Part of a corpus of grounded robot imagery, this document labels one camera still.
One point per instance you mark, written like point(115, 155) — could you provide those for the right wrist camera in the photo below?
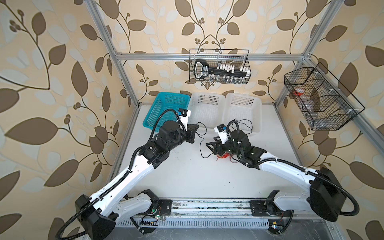
point(221, 130)

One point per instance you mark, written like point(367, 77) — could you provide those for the aluminium frame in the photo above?
point(117, 57)

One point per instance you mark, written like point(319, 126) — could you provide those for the black tool with vials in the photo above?
point(202, 69)

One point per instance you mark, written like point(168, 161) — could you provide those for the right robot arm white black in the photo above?
point(321, 193)

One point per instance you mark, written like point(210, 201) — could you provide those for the back black wire basket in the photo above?
point(223, 56)

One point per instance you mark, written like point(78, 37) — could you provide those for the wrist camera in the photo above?
point(184, 114)
point(221, 130)

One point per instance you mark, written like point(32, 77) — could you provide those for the white plastic basket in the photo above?
point(207, 109)
point(244, 108)

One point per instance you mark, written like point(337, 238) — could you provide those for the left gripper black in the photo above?
point(190, 129)

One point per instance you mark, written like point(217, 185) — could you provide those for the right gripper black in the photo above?
point(216, 145)

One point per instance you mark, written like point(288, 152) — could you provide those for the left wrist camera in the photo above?
point(184, 114)

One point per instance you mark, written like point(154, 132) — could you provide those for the side black wire basket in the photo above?
point(327, 104)

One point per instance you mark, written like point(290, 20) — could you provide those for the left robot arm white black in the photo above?
point(98, 214)

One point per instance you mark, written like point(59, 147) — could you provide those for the middle white plastic basket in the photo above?
point(207, 109)

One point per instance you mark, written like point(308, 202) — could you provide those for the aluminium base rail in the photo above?
point(203, 214)

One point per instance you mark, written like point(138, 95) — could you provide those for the red capped item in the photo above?
point(298, 92)

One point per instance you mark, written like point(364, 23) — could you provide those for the right white plastic basket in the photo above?
point(244, 108)

